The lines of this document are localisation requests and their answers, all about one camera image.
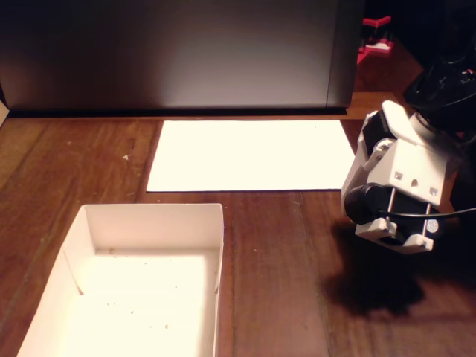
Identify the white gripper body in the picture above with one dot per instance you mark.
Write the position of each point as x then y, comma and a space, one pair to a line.
372, 134

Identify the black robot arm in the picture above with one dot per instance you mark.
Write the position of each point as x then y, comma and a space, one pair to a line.
439, 85

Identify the white cardboard box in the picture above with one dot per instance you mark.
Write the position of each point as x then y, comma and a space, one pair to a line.
141, 297

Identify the red plastic clamp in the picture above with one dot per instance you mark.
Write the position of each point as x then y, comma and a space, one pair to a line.
377, 47

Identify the white paper sheet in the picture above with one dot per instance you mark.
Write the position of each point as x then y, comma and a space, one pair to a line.
245, 156

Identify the black upright panel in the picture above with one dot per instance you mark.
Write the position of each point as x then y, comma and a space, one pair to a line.
167, 56

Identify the white board edge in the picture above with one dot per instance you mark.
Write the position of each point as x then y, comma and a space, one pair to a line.
3, 111

